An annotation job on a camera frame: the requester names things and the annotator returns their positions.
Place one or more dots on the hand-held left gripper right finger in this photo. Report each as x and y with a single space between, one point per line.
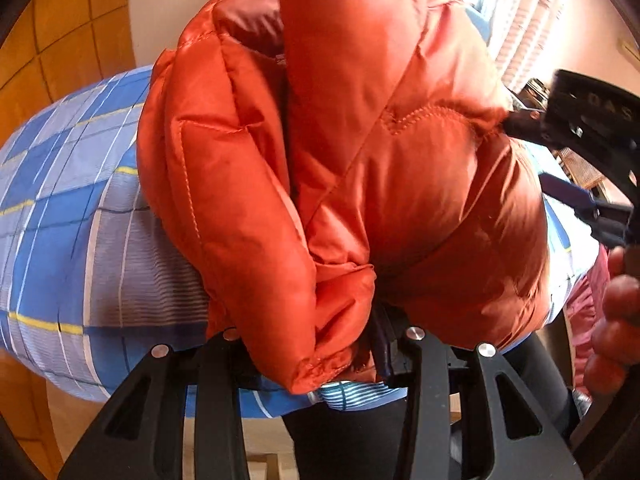
382 350

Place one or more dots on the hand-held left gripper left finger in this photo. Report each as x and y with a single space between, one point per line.
220 390

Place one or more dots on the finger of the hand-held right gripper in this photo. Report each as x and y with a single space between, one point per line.
570 192
525 122

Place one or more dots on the orange puffer jacket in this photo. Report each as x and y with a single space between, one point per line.
350 160

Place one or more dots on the person's right hand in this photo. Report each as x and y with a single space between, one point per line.
617 325

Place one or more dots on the wicker chair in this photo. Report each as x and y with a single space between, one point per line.
580 167

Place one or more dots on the person's black pants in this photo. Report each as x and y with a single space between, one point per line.
360 440

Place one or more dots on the pink patterned curtain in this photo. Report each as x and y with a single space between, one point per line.
530 20

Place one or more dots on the maroon cloth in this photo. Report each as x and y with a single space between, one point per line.
582 320

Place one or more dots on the blue plaid bed sheet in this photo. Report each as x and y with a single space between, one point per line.
65 210

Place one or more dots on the wooden wardrobe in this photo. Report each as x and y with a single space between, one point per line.
65 35

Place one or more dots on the wall air conditioner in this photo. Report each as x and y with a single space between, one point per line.
629 47

